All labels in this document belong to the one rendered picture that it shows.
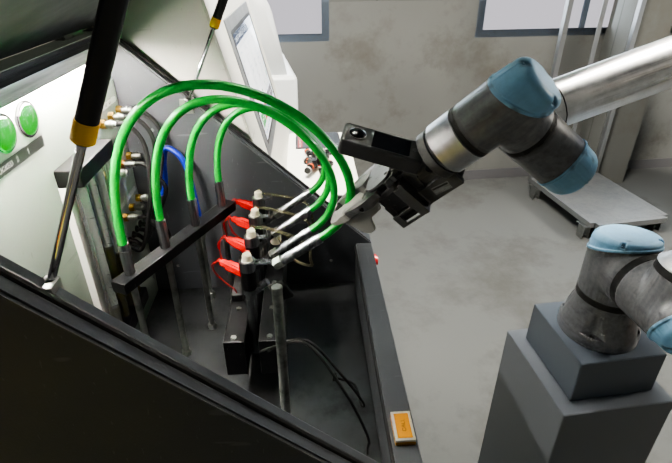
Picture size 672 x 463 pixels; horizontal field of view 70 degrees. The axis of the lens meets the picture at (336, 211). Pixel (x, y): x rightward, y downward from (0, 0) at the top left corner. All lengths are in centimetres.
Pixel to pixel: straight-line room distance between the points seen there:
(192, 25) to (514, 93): 69
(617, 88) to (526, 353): 62
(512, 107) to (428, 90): 297
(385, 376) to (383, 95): 277
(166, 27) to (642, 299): 100
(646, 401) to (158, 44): 121
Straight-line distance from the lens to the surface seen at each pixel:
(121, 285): 88
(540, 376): 115
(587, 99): 80
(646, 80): 85
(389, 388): 85
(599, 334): 108
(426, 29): 346
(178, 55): 109
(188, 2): 107
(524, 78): 59
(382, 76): 343
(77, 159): 44
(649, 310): 94
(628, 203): 367
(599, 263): 101
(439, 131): 62
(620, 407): 116
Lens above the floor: 159
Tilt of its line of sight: 29 degrees down
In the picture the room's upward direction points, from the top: straight up
